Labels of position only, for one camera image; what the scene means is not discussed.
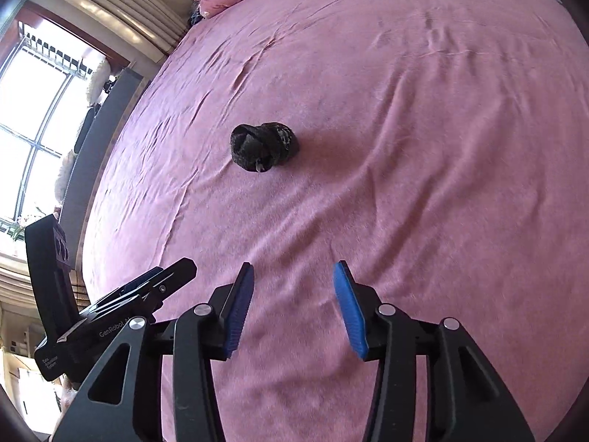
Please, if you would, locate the black sock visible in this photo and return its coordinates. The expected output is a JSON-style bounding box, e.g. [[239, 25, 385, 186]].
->
[[230, 122, 301, 173]]

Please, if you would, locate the pink bedsheet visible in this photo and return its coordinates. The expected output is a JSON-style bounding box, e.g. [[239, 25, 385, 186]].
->
[[78, 0, 589, 442]]

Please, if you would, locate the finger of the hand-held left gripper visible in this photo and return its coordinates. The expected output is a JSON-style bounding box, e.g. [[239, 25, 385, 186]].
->
[[89, 258, 198, 325], [110, 266, 165, 300]]

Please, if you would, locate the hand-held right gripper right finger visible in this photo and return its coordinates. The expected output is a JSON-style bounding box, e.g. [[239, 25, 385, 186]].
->
[[332, 260, 537, 442]]

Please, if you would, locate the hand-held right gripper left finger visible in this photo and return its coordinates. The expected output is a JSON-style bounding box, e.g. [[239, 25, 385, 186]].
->
[[53, 262, 256, 442]]

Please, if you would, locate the beige pleated curtain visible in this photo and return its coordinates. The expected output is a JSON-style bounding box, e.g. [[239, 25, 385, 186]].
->
[[28, 0, 203, 63]]

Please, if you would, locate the white fluffy toy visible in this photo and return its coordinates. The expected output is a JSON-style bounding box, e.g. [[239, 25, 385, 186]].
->
[[85, 57, 113, 104]]

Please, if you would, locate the barred window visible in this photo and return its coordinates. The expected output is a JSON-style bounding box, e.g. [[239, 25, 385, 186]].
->
[[0, 32, 116, 252]]

